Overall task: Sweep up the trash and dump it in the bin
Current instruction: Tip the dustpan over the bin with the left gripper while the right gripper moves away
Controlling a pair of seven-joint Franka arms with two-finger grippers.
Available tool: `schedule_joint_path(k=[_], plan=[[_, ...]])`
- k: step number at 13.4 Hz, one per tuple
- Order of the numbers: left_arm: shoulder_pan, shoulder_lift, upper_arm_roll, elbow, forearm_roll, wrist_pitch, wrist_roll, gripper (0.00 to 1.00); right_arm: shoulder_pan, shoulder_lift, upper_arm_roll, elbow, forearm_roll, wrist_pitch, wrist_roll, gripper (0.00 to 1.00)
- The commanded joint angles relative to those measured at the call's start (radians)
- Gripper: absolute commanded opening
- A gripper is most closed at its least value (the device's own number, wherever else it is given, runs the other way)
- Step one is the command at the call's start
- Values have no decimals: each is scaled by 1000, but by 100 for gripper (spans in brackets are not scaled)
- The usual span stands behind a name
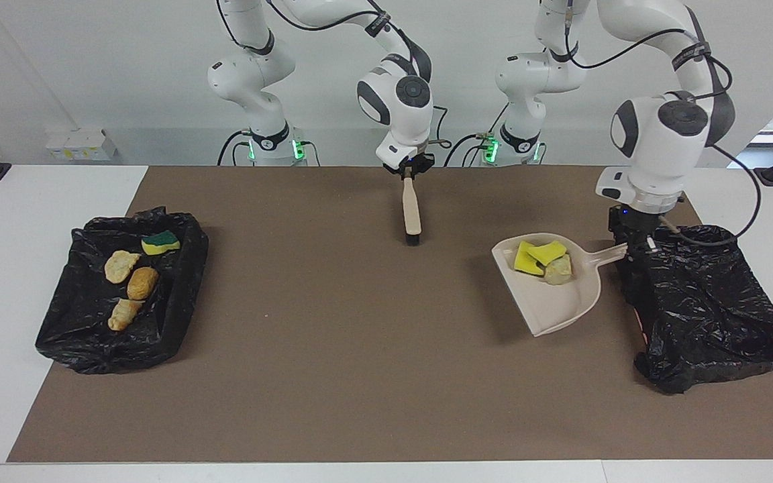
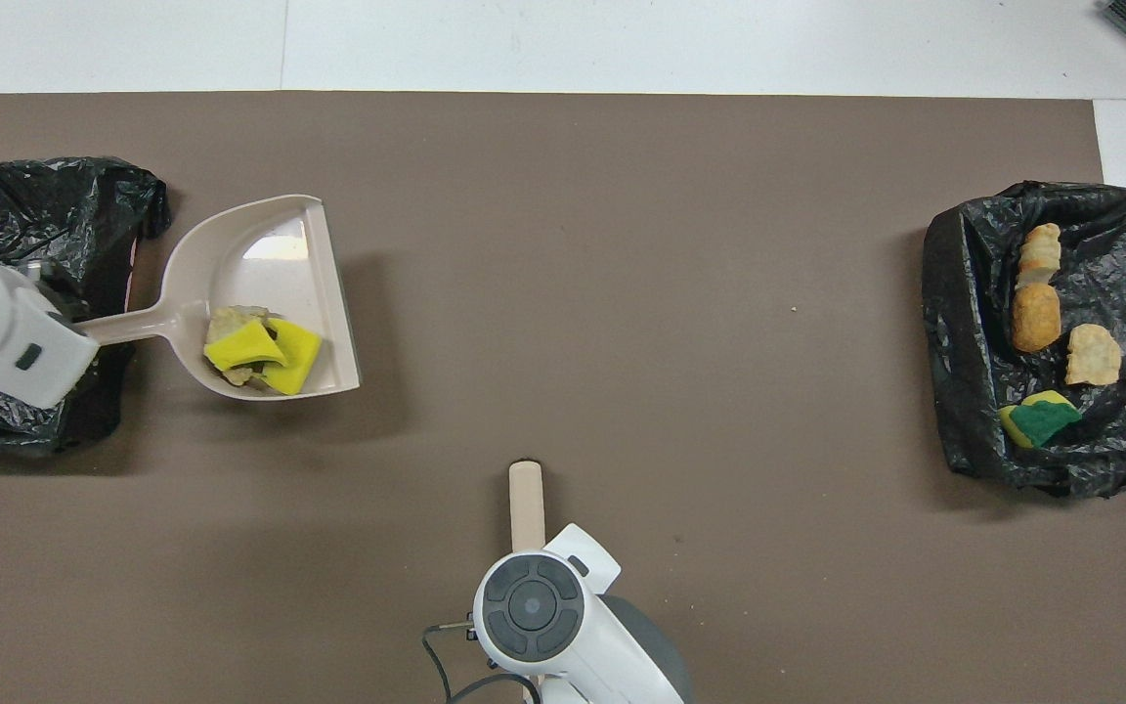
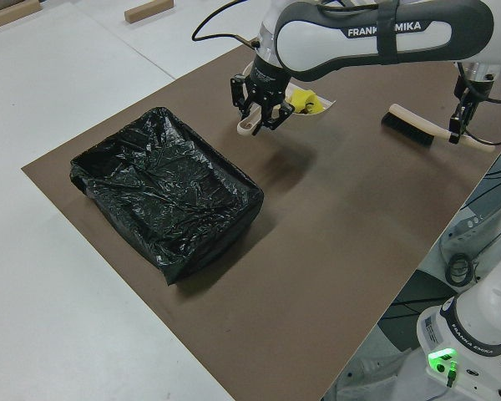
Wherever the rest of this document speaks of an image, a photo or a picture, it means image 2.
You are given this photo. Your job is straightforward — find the brown table mat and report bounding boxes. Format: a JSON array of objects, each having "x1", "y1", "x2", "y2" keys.
[{"x1": 0, "y1": 91, "x2": 1126, "y2": 704}]

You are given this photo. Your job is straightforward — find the pale yellow bread chunk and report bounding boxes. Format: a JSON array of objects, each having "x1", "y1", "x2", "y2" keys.
[{"x1": 206, "y1": 305, "x2": 276, "y2": 390}]

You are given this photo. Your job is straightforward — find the beige plastic dustpan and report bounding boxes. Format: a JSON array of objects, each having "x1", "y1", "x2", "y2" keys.
[{"x1": 79, "y1": 194, "x2": 362, "y2": 402}]

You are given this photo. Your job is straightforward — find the brown fried nugget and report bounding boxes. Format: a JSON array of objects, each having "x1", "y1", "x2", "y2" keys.
[{"x1": 1011, "y1": 282, "x2": 1064, "y2": 354}]

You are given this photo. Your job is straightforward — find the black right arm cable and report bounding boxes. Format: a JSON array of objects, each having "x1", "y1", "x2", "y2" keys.
[{"x1": 422, "y1": 622, "x2": 544, "y2": 704}]

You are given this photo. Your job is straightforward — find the light toasted bread chunk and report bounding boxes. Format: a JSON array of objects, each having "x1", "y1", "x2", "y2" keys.
[{"x1": 1064, "y1": 324, "x2": 1123, "y2": 387}]

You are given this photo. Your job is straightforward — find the black bag lined trash bin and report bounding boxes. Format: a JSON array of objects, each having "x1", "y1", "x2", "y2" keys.
[
  {"x1": 922, "y1": 180, "x2": 1126, "y2": 500},
  {"x1": 0, "y1": 156, "x2": 173, "y2": 456}
]

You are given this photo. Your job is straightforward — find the green yellow sponge piece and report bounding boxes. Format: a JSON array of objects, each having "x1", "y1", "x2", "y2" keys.
[
  {"x1": 203, "y1": 321, "x2": 287, "y2": 373},
  {"x1": 998, "y1": 390, "x2": 1084, "y2": 450}
]

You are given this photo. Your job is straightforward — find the striped croissant piece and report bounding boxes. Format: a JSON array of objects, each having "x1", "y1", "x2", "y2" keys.
[{"x1": 1017, "y1": 223, "x2": 1064, "y2": 286}]

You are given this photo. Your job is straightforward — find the beige hand brush black bristles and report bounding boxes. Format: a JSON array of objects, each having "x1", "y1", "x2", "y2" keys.
[{"x1": 509, "y1": 462, "x2": 547, "y2": 704}]

